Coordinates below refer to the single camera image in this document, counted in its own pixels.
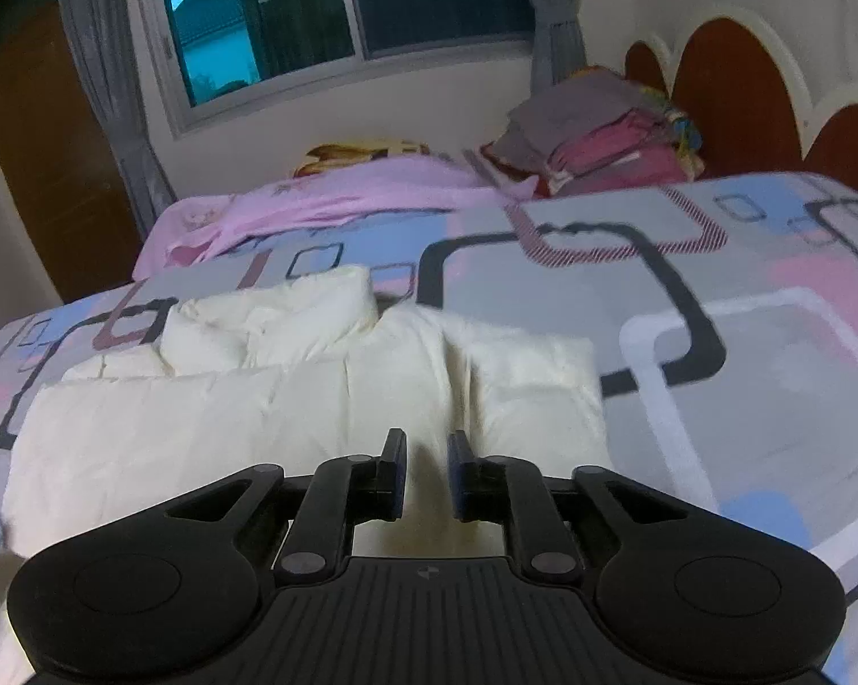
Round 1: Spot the sliding glass window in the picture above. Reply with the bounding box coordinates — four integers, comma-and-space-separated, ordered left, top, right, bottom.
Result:
132, 0, 544, 138

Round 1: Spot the red and white headboard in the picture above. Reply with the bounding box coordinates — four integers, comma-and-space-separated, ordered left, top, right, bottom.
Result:
625, 7, 858, 194

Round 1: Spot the pink blanket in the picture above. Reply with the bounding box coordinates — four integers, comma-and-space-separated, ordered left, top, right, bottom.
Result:
132, 153, 538, 281

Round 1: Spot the yellow printed cloth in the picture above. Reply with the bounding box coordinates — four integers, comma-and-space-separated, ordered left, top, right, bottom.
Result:
293, 138, 434, 176

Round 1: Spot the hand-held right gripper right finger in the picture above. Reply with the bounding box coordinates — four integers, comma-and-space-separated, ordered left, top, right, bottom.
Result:
446, 430, 695, 584

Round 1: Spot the patterned bed sheet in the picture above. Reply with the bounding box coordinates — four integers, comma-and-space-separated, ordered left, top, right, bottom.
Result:
0, 171, 858, 685

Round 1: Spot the pile of folded clothes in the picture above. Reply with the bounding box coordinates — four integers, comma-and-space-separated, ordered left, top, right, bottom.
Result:
480, 66, 707, 199

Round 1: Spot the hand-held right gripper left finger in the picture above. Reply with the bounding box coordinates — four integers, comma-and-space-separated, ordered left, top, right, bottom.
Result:
163, 428, 408, 586

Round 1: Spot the grey curtain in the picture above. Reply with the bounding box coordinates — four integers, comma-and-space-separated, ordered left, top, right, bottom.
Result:
49, 0, 182, 231
503, 0, 591, 98

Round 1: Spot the brown wooden door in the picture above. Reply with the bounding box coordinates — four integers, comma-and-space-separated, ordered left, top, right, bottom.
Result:
0, 0, 148, 305

